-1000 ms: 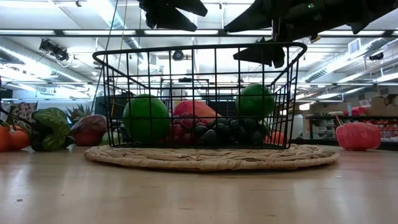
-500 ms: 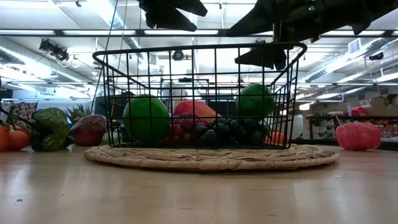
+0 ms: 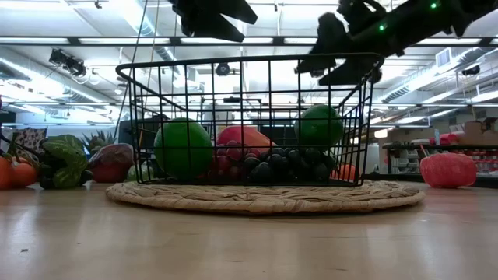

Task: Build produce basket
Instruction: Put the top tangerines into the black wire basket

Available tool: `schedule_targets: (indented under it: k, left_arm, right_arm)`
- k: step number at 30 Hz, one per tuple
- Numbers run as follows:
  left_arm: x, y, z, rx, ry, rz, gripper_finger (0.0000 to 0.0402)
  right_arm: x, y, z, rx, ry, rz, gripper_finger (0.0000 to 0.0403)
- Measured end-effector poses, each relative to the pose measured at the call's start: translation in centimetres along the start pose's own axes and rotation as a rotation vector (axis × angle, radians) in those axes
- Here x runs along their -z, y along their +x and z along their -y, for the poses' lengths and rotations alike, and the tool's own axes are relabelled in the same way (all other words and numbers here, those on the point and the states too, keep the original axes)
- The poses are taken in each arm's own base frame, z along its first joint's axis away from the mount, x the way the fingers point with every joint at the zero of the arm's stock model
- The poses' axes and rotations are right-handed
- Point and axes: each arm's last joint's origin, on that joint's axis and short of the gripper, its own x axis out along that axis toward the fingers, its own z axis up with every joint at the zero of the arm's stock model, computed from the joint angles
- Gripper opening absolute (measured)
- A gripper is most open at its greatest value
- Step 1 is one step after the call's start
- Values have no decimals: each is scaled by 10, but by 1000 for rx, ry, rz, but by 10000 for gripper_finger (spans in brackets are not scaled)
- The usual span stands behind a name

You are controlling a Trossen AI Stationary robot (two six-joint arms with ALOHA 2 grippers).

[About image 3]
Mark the red-orange round fruit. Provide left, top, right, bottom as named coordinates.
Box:
left=419, top=144, right=478, bottom=190

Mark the black grape bunch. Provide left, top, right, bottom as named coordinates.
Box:
left=243, top=146, right=340, bottom=184

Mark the spotted fabric cushion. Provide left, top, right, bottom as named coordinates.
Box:
left=11, top=126, right=48, bottom=156

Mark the round woven placemat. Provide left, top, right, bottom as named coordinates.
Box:
left=104, top=179, right=426, bottom=215

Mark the green lime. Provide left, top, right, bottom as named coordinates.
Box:
left=293, top=103, right=345, bottom=152

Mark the red-orange mango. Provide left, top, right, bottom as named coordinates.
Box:
left=216, top=124, right=278, bottom=155

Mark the storage shelf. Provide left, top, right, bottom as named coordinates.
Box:
left=381, top=118, right=498, bottom=184

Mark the red grape bunch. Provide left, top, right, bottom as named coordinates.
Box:
left=204, top=140, right=260, bottom=180

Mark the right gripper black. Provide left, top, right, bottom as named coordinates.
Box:
left=295, top=13, right=384, bottom=86

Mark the bright green round fruit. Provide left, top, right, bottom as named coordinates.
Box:
left=153, top=117, right=214, bottom=180

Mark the black wire basket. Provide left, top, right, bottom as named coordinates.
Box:
left=115, top=52, right=386, bottom=187

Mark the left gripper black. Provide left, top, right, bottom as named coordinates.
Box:
left=169, top=0, right=258, bottom=43

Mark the black ceiling-mounted device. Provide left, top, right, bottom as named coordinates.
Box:
left=48, top=48, right=89, bottom=78

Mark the dark red apple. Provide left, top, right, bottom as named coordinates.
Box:
left=88, top=142, right=135, bottom=184

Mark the hanging black cable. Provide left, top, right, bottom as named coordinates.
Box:
left=114, top=0, right=149, bottom=137

